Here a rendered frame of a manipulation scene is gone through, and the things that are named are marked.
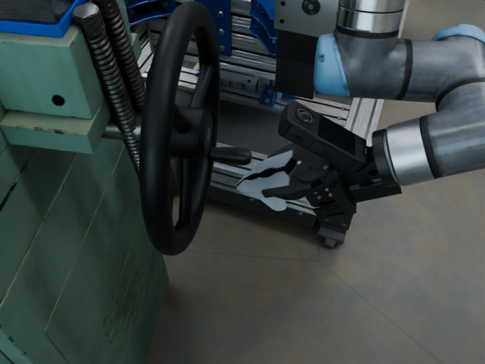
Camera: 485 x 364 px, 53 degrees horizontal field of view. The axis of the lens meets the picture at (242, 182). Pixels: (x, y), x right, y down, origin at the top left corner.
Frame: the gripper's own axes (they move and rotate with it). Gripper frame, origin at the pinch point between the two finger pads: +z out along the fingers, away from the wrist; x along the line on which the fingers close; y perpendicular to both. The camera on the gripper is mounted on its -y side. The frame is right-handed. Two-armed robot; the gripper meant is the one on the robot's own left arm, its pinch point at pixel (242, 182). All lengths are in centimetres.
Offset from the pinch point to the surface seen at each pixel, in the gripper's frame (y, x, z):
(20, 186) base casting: -19.6, -12.0, 15.9
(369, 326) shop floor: 76, 14, 7
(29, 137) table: -24.2, -10.6, 9.8
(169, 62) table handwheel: -24.3, -7.7, -7.8
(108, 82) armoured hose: -23.7, -5.3, 1.5
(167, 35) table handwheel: -25.4, -4.8, -7.5
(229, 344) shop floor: 58, 3, 38
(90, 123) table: -22.2, -8.9, 3.7
